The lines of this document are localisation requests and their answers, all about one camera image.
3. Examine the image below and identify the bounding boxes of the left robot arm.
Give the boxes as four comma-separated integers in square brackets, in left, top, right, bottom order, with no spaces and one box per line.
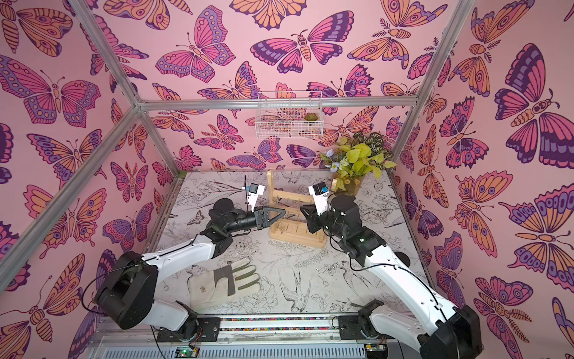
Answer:
[94,198,286,340]

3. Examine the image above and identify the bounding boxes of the white green work glove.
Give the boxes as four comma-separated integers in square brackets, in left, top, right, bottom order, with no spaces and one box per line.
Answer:
[187,257,261,310]

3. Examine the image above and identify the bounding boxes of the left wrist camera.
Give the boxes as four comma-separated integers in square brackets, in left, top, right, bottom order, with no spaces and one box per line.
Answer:
[243,182,265,212]

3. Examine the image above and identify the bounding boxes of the small succulent in basket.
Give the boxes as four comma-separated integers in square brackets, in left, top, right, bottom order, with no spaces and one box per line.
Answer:
[304,113,320,122]

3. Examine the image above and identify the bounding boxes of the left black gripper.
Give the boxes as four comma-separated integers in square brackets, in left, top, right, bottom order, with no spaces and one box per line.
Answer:
[223,208,285,237]

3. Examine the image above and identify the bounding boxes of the potted green plant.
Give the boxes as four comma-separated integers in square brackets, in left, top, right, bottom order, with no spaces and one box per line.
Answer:
[320,133,397,196]

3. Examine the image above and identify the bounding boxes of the white wire basket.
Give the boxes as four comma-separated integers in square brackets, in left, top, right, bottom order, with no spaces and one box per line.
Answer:
[254,91,324,141]

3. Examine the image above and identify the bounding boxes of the wooden jewelry display stand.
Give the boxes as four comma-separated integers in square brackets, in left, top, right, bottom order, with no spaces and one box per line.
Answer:
[267,170,327,248]

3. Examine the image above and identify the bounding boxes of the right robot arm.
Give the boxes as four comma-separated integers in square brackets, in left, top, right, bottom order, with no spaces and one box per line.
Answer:
[300,194,484,358]

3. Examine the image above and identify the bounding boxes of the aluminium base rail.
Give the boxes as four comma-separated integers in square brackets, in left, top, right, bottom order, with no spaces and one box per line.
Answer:
[86,313,421,358]

